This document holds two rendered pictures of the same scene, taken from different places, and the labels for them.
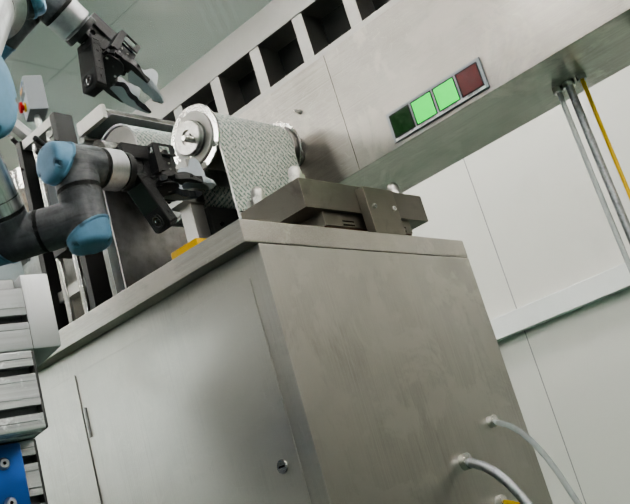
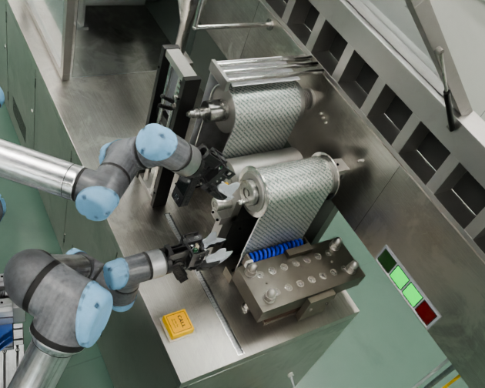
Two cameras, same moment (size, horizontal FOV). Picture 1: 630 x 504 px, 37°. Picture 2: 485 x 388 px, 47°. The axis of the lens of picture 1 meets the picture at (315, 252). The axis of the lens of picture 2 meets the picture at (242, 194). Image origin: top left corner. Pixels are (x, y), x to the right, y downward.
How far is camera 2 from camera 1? 2.06 m
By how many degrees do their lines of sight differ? 62
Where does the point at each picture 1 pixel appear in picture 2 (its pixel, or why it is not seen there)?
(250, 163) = (277, 219)
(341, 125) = (369, 204)
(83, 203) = (119, 300)
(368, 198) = (309, 307)
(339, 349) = not seen: outside the picture
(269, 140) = (308, 199)
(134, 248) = (209, 138)
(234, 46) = (376, 55)
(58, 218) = not seen: hidden behind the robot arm
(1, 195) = not seen: hidden behind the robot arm
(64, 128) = (188, 91)
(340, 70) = (396, 188)
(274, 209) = (247, 296)
